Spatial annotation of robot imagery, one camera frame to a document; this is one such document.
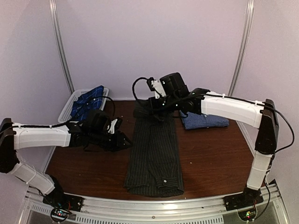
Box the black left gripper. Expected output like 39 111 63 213
89 130 133 153

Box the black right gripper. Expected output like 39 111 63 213
145 94 180 115

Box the black pinstriped long sleeve shirt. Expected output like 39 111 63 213
124 103 184 197

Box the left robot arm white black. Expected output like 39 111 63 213
0 117 133 207

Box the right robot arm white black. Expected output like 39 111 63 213
149 88 279 206

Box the light blue checked folded shirt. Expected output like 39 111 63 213
179 111 229 130

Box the dark blue plaid shirt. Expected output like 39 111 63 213
70 85 104 121

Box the white plastic laundry basket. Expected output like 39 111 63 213
58 87 109 123

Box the left round controller board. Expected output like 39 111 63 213
50 208 70 223

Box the round controller board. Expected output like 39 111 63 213
50 208 70 223
238 208 257 222

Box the right round controller board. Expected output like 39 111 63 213
238 208 257 222

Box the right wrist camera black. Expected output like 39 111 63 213
147 72 189 99

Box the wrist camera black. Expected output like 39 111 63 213
82 110 123 134
147 72 189 99

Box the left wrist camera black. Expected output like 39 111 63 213
82 110 123 134

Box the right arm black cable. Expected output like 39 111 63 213
131 77 155 103

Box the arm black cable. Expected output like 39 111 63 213
131 77 155 103
81 95 116 117

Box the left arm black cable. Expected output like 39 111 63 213
81 95 116 117

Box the right aluminium frame post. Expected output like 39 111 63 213
225 0 255 103

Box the aluminium frame post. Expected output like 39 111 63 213
225 0 255 103
49 0 75 94

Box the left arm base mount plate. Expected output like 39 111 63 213
40 193 83 212

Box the aluminium front rail base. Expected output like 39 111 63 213
16 184 290 224

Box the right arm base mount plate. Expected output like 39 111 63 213
224 192 263 211

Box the left aluminium frame post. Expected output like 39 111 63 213
49 0 75 94

